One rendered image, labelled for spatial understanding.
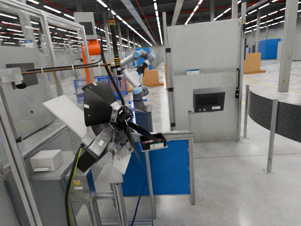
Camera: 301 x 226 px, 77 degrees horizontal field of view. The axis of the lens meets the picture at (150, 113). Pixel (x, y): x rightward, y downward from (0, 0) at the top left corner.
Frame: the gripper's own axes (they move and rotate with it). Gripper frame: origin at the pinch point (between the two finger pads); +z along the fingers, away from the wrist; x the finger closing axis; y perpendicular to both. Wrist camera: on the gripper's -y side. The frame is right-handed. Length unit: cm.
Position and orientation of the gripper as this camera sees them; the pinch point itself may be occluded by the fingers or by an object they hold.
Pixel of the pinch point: (134, 76)
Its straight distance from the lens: 207.0
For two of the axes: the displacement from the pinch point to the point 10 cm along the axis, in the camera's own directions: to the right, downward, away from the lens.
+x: -7.1, -6.7, -2.2
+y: -3.3, 0.4, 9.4
